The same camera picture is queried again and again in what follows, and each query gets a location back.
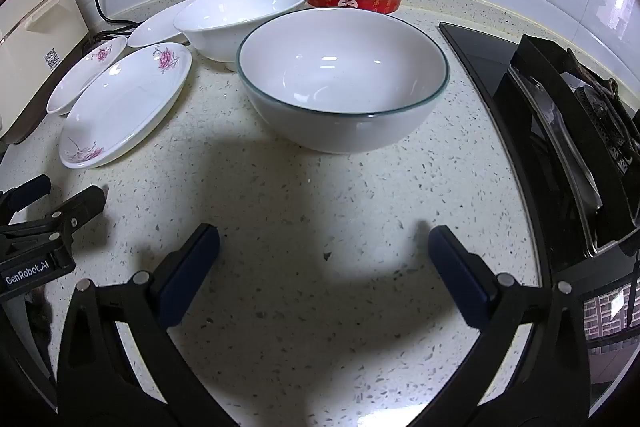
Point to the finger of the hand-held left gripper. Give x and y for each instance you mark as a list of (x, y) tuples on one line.
[(30, 194), (80, 206)]

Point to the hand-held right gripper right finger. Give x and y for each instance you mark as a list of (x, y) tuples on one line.
[(460, 277)]

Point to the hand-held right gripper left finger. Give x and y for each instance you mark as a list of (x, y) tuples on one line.
[(192, 272)]

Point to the large floral white plate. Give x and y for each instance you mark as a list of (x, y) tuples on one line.
[(125, 107)]

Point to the small floral white plate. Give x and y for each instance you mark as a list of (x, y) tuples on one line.
[(85, 74)]

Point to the plain white plate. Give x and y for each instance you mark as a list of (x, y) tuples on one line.
[(160, 27)]

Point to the white bowl with green rim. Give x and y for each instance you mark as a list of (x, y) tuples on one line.
[(342, 77)]

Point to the plain white bowl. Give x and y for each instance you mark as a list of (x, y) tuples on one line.
[(240, 17)]

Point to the cream rice cooker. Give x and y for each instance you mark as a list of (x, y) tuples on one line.
[(30, 52)]

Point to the black stove pan support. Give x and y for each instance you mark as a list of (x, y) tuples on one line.
[(550, 72)]

